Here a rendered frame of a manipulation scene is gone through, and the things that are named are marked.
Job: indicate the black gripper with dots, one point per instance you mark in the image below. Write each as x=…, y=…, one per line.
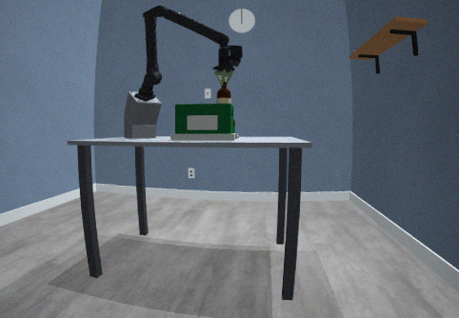
x=224, y=71

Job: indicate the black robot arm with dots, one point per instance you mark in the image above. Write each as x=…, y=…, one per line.
x=231, y=56

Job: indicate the green bottle crate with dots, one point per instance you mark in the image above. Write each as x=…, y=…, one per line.
x=204, y=119

